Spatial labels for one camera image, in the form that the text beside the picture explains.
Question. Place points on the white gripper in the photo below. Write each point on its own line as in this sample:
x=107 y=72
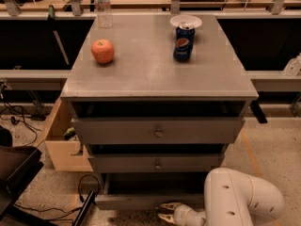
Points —
x=182 y=214

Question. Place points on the grey bottom drawer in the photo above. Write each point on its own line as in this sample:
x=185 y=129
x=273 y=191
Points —
x=147 y=191

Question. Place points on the grey drawer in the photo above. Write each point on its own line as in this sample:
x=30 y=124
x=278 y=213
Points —
x=152 y=131
x=155 y=162
x=147 y=191

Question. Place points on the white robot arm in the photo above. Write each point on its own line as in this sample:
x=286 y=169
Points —
x=231 y=198

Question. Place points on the grey middle drawer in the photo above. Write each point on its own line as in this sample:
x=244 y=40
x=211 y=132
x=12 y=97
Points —
x=155 y=162

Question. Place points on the grey top drawer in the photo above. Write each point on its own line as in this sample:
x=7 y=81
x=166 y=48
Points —
x=152 y=131

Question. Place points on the grey drawer cabinet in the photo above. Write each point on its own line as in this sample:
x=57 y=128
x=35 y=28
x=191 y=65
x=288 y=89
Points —
x=144 y=81

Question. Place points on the black bar on floor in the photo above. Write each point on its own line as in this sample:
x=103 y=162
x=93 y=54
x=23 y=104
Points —
x=87 y=202

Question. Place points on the light wooden box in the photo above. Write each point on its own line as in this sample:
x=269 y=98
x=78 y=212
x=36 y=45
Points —
x=66 y=155

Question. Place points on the green object in box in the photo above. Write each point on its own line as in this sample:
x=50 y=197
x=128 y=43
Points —
x=70 y=134

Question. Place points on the black chair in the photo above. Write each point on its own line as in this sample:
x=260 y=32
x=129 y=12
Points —
x=18 y=167

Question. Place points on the red apple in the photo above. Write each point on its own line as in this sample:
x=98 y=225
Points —
x=103 y=51

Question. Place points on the blue pepsi can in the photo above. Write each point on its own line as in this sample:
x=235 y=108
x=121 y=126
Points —
x=184 y=42

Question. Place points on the white bowl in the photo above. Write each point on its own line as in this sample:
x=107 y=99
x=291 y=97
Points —
x=193 y=20

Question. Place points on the clear plastic water bottle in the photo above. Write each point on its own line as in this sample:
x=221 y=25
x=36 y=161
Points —
x=104 y=14

